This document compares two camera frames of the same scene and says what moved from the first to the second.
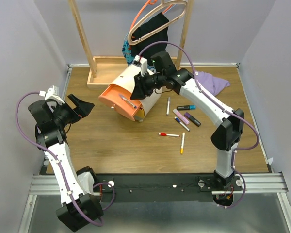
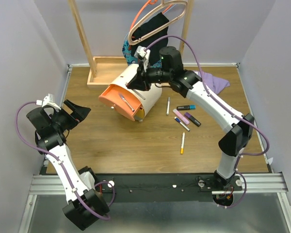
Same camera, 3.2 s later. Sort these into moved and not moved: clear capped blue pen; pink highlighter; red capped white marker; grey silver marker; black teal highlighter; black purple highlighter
Moved: clear capped blue pen; red capped white marker
Not moved: black purple highlighter; black teal highlighter; pink highlighter; grey silver marker
